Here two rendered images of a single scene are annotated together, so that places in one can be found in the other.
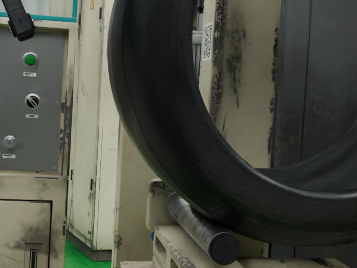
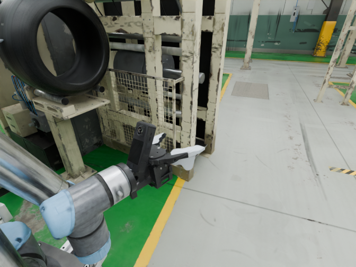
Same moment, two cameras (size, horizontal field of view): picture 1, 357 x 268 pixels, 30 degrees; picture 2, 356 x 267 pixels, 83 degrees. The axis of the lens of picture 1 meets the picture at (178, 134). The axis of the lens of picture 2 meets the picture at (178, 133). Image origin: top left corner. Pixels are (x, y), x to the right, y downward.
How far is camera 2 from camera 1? 0.56 m
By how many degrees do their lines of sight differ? 52
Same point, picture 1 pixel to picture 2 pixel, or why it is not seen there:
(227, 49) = not seen: hidden behind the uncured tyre
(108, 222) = not seen: outside the picture
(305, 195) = (79, 85)
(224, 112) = not seen: hidden behind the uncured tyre
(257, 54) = (41, 43)
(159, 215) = (32, 95)
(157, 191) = (28, 89)
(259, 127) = (50, 64)
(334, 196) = (85, 83)
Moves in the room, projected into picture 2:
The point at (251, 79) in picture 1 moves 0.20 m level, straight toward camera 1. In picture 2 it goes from (42, 51) to (49, 54)
